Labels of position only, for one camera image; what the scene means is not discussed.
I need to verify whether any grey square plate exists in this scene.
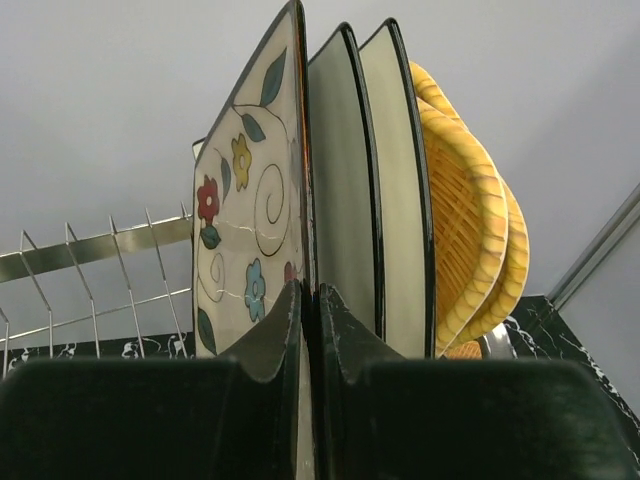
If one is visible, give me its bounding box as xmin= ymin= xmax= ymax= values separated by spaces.
xmin=308 ymin=22 xmax=385 ymax=337

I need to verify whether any right aluminium frame post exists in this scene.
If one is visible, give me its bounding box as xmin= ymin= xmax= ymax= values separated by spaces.
xmin=547 ymin=184 xmax=640 ymax=310

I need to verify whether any black marble pattern mat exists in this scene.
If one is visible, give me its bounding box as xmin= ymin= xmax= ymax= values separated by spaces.
xmin=6 ymin=296 xmax=639 ymax=445

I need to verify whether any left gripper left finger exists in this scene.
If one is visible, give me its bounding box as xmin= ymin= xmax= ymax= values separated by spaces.
xmin=1 ymin=281 xmax=302 ymax=479

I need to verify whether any steel two-tier dish rack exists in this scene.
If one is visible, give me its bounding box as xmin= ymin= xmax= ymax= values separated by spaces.
xmin=0 ymin=202 xmax=519 ymax=381

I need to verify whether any woven orange rattan plate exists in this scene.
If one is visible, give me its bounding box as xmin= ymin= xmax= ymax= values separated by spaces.
xmin=444 ymin=340 xmax=483 ymax=360

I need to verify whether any woven yellow basket plate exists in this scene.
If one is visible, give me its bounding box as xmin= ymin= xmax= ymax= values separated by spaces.
xmin=409 ymin=62 xmax=530 ymax=348
xmin=417 ymin=99 xmax=508 ymax=356

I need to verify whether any cream square plate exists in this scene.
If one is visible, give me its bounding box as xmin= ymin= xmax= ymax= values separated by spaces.
xmin=359 ymin=18 xmax=435 ymax=358

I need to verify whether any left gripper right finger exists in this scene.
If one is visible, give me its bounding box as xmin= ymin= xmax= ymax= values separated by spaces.
xmin=319 ymin=285 xmax=639 ymax=479

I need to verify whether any rear woven yellow basket plate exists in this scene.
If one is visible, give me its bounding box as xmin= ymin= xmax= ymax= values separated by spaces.
xmin=409 ymin=62 xmax=530 ymax=348

